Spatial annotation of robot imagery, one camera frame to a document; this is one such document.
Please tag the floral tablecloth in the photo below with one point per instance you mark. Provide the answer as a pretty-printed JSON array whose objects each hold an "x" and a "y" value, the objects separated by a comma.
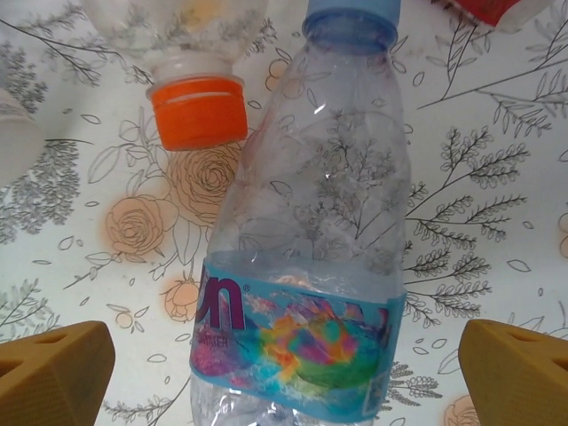
[{"x": 488, "y": 177}]

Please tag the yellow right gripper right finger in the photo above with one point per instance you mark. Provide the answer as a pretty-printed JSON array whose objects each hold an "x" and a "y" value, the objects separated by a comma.
[{"x": 523, "y": 386}]

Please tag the orange label bottle orange cap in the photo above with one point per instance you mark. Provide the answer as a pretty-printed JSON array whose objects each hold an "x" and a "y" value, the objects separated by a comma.
[{"x": 199, "y": 115}]

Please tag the colourful label bottle blue cap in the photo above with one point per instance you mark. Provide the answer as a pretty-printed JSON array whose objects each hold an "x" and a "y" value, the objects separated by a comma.
[{"x": 310, "y": 177}]

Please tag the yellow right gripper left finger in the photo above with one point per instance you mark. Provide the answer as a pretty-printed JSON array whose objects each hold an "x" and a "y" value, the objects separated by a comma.
[{"x": 53, "y": 381}]

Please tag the red label tea bottle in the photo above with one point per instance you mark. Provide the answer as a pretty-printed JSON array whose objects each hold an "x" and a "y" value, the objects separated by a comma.
[{"x": 479, "y": 11}]

